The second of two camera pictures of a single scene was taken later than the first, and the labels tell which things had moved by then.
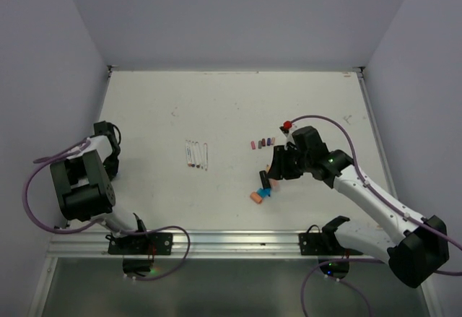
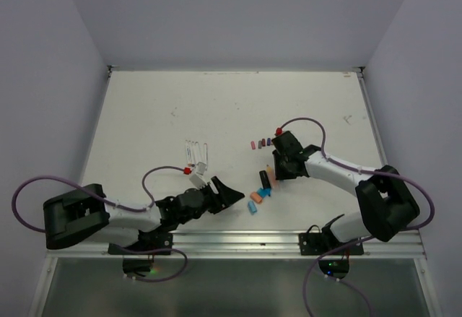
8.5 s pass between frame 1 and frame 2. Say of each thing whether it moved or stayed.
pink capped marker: stayed
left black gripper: moved
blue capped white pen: stayed
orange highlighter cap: stayed
